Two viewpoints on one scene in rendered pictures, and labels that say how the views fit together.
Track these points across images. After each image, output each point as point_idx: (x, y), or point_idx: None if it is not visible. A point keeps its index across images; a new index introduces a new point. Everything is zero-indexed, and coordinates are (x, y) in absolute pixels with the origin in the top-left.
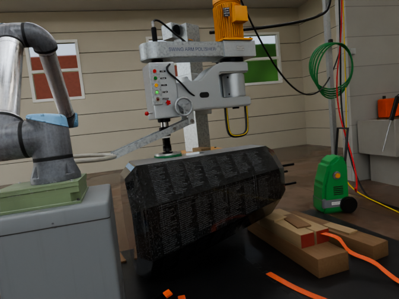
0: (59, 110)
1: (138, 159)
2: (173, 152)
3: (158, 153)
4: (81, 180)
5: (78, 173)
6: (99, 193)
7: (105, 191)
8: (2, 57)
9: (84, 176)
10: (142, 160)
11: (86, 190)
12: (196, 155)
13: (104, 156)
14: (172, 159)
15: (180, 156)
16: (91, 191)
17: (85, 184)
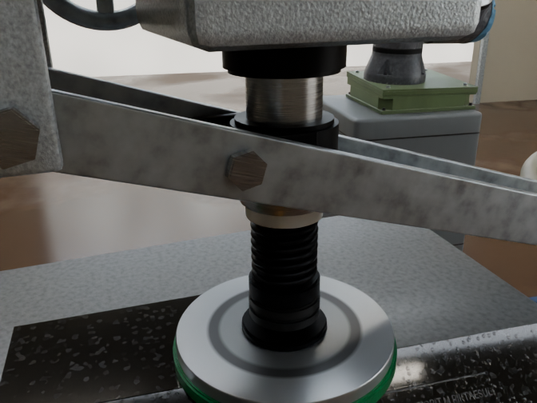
0: None
1: (503, 325)
2: (236, 328)
3: (367, 350)
4: (356, 79)
5: (363, 72)
6: (342, 104)
7: (336, 105)
8: None
9: (367, 83)
10: (437, 288)
11: (367, 105)
12: (113, 267)
13: (528, 160)
14: (248, 244)
15: (198, 277)
16: (363, 108)
17: (370, 97)
